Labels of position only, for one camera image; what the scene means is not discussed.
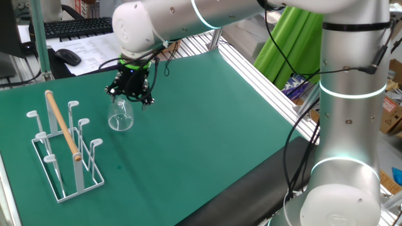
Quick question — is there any translucent plastic box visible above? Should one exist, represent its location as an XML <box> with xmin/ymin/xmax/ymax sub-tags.
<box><xmin>221</xmin><ymin>15</ymin><xmax>268</xmax><ymax>62</ymax></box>

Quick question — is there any black curved armrest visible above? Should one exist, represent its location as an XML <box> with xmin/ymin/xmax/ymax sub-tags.
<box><xmin>61</xmin><ymin>3</ymin><xmax>87</xmax><ymax>21</ymax></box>

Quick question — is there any black desk pad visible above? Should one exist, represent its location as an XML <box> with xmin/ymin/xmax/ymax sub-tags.
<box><xmin>46</xmin><ymin>48</ymin><xmax>122</xmax><ymax>80</ymax></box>

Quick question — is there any blue white patterned bag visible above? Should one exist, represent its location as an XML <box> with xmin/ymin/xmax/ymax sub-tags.
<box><xmin>281</xmin><ymin>73</ymin><xmax>315</xmax><ymax>98</ymax></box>

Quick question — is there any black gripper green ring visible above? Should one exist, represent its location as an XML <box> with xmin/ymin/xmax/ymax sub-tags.
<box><xmin>105</xmin><ymin>55</ymin><xmax>156</xmax><ymax>112</ymax></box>

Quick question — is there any printed white paper sheet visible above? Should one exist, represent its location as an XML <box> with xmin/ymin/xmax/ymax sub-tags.
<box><xmin>50</xmin><ymin>32</ymin><xmax>126</xmax><ymax>77</ymax></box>

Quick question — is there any black monitor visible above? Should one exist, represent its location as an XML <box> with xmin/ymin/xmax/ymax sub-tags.
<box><xmin>0</xmin><ymin>0</ymin><xmax>28</xmax><ymax>79</ymax></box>

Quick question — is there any green table mat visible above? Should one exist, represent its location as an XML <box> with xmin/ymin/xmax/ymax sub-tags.
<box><xmin>0</xmin><ymin>48</ymin><xmax>302</xmax><ymax>226</ymax></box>

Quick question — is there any clear wine glass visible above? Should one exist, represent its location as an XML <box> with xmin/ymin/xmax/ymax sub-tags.
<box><xmin>107</xmin><ymin>95</ymin><xmax>135</xmax><ymax>132</ymax></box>

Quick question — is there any black keyboard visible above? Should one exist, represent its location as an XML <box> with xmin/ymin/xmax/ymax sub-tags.
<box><xmin>28</xmin><ymin>16</ymin><xmax>114</xmax><ymax>40</ymax></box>

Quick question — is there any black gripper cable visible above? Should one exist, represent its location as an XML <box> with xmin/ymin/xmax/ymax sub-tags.
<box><xmin>98</xmin><ymin>46</ymin><xmax>178</xmax><ymax>103</ymax></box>

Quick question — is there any cardboard box red label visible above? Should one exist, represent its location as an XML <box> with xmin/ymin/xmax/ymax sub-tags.
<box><xmin>379</xmin><ymin>95</ymin><xmax>402</xmax><ymax>136</ymax></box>

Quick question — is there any white cup rack wooden handle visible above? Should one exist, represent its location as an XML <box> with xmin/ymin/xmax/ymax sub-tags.
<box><xmin>26</xmin><ymin>89</ymin><xmax>106</xmax><ymax>204</ymax></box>

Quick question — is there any black table mat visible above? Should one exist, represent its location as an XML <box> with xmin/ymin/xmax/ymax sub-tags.
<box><xmin>175</xmin><ymin>135</ymin><xmax>318</xmax><ymax>226</ymax></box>

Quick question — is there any bright green cloth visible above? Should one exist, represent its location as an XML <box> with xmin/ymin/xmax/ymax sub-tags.
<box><xmin>253</xmin><ymin>6</ymin><xmax>324</xmax><ymax>90</ymax></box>

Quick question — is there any black cable bundle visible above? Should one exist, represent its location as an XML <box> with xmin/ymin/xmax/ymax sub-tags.
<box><xmin>282</xmin><ymin>97</ymin><xmax>321</xmax><ymax>202</ymax></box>

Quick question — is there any black computer mouse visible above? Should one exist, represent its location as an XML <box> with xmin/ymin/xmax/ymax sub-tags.
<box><xmin>55</xmin><ymin>48</ymin><xmax>82</xmax><ymax>67</ymax></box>

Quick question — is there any black camera cable with connector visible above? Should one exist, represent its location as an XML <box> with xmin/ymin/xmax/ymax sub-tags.
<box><xmin>263</xmin><ymin>0</ymin><xmax>390</xmax><ymax>78</ymax></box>

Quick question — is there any blue plastic item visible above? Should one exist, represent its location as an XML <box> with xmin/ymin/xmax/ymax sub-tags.
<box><xmin>391</xmin><ymin>166</ymin><xmax>402</xmax><ymax>186</ymax></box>

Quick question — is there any aluminium frame post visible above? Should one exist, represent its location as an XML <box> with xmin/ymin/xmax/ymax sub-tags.
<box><xmin>28</xmin><ymin>0</ymin><xmax>54</xmax><ymax>82</ymax></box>
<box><xmin>295</xmin><ymin>84</ymin><xmax>321</xmax><ymax>122</ymax></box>
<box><xmin>207</xmin><ymin>27</ymin><xmax>224</xmax><ymax>50</ymax></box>

